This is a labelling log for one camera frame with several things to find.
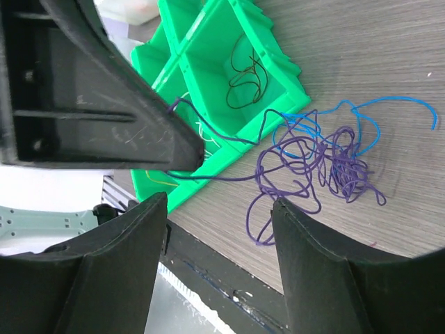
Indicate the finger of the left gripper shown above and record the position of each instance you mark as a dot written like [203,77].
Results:
[71,100]

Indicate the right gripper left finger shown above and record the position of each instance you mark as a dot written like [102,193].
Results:
[99,282]

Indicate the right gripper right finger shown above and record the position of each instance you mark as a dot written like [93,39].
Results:
[335,284]

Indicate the green compartment tray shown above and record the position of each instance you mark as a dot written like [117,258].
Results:
[220,65]

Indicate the white slotted cable duct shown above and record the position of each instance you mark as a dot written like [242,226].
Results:
[193,299]

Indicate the aluminium frame rail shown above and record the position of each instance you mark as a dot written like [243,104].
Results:
[115,196]

